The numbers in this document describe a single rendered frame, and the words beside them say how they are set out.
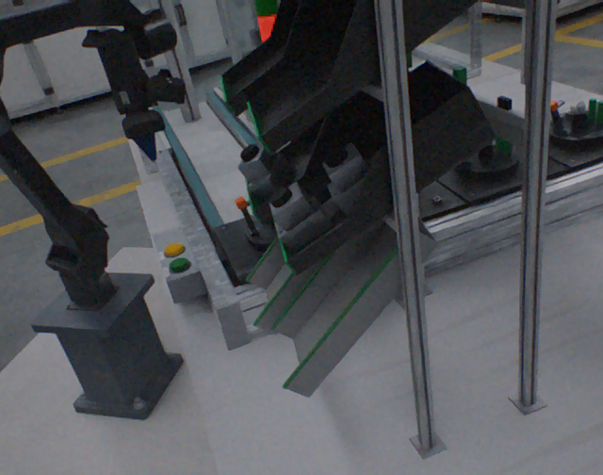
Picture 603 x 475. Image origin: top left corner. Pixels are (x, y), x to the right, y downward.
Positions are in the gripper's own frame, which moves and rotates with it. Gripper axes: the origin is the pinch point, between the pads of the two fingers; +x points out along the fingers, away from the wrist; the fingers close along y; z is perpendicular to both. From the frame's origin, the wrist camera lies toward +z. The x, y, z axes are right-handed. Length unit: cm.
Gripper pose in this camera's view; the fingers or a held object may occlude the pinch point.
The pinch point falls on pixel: (147, 140)
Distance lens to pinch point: 106.8
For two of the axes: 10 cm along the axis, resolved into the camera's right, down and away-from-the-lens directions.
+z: 9.3, -3.1, 2.1
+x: 1.7, 8.4, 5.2
